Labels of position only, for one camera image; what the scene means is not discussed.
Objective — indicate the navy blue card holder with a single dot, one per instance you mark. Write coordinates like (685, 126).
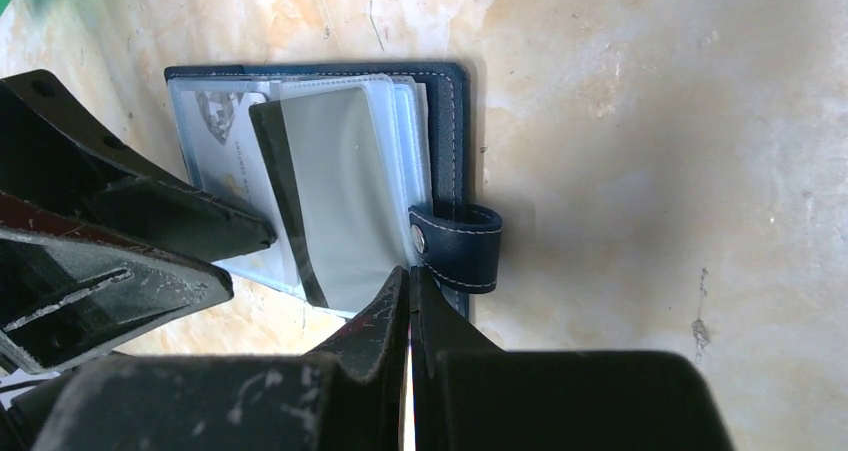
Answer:
(448, 90)

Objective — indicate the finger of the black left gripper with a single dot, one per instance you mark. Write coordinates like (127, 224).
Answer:
(72, 291)
(58, 156)

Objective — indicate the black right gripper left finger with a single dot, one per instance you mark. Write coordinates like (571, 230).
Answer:
(344, 394)

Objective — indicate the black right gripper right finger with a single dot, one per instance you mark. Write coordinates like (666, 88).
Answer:
(470, 394)

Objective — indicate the grey magnetic stripe card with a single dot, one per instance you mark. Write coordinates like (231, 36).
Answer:
(333, 191)

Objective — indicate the white VIP card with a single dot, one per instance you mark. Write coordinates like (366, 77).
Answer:
(224, 159)

